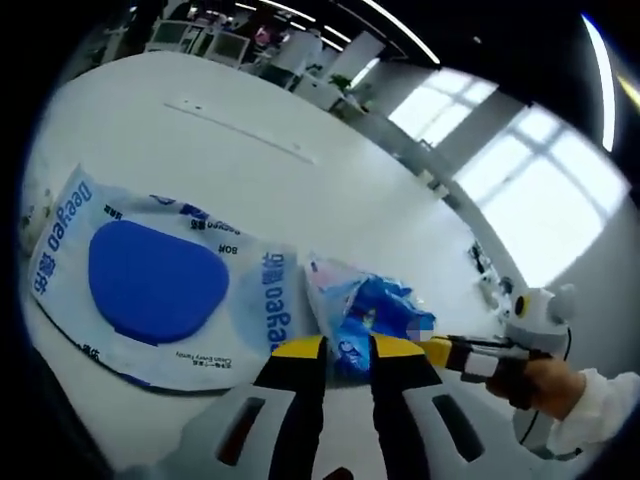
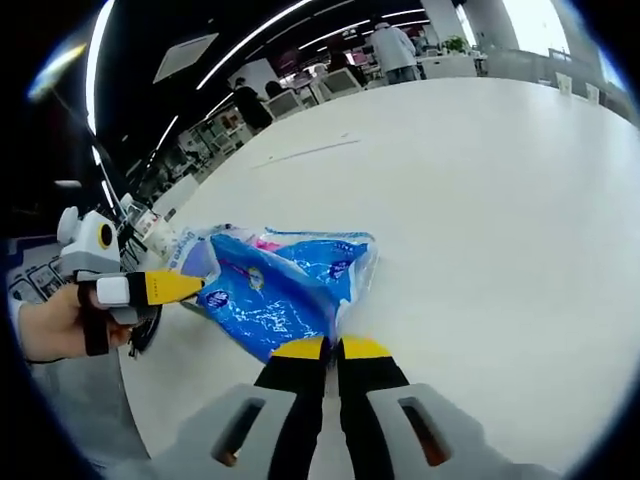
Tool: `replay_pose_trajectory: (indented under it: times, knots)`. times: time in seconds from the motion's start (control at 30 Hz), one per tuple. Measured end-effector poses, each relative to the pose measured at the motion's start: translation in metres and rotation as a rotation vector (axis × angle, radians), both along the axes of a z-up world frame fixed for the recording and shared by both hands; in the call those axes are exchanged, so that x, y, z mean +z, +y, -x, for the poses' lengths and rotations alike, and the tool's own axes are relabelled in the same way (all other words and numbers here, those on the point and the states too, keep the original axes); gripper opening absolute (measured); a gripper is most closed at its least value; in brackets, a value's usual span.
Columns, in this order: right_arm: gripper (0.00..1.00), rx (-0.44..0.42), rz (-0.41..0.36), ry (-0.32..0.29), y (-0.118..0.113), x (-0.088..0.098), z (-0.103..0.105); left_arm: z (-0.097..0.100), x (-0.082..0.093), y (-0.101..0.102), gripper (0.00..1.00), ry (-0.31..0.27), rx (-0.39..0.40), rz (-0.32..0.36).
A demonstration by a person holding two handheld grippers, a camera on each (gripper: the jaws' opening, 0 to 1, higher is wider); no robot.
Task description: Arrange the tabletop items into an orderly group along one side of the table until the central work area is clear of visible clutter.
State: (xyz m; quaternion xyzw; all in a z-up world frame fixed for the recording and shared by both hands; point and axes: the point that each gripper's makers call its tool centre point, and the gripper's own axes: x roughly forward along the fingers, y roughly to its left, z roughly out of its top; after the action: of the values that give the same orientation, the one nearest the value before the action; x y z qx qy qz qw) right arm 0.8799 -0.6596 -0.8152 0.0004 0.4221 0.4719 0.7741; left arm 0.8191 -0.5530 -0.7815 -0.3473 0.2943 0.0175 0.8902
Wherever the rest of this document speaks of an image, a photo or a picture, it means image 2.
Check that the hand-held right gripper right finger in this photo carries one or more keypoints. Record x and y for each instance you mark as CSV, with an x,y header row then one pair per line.
x,y
365,400

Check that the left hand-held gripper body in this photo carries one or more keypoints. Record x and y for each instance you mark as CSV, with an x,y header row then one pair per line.
x,y
85,245

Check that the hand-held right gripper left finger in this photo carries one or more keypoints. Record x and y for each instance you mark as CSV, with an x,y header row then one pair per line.
x,y
300,400

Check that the clear packet with blue disc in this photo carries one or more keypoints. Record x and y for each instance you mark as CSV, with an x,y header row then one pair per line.
x,y
192,250

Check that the clear plastic water bottle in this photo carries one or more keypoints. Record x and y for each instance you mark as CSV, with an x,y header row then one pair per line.
x,y
134,215

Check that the blue plastic bag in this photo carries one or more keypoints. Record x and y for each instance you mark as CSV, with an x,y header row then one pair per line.
x,y
280,295

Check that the white tabletop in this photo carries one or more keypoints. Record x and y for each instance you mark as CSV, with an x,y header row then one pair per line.
x,y
475,225

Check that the person's left hand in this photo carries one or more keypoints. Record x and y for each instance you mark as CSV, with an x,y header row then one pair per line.
x,y
55,325

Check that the white printed board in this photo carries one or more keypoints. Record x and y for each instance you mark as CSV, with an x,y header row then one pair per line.
x,y
35,270

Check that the ceiling light strip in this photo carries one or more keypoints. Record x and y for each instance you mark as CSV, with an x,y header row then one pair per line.
x,y
97,60
250,42

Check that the ceiling vent panel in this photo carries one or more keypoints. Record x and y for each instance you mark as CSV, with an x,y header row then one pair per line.
x,y
185,57

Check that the white office chair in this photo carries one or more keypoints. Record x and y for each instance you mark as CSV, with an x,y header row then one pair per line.
x,y
340,82
285,104

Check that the green potted plant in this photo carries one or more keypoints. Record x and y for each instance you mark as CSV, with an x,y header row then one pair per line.
x,y
456,44

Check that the small white sign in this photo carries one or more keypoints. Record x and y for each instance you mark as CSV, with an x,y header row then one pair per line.
x,y
563,83
592,93

